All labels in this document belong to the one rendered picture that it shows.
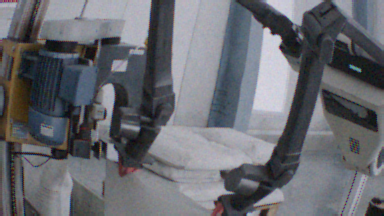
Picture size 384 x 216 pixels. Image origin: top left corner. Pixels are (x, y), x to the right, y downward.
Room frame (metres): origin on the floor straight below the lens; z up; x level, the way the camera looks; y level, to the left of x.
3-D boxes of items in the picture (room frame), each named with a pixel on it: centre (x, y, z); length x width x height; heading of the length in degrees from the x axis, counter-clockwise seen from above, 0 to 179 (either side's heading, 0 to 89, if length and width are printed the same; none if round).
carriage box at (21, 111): (1.90, 0.53, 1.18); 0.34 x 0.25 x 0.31; 134
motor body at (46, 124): (1.70, 0.38, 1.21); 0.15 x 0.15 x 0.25
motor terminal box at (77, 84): (1.67, 0.28, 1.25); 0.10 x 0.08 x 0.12; 159
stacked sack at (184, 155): (4.92, -0.12, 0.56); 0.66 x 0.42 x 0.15; 134
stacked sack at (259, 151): (5.52, -0.39, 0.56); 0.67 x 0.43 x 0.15; 44
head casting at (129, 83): (2.16, 0.30, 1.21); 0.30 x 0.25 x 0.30; 44
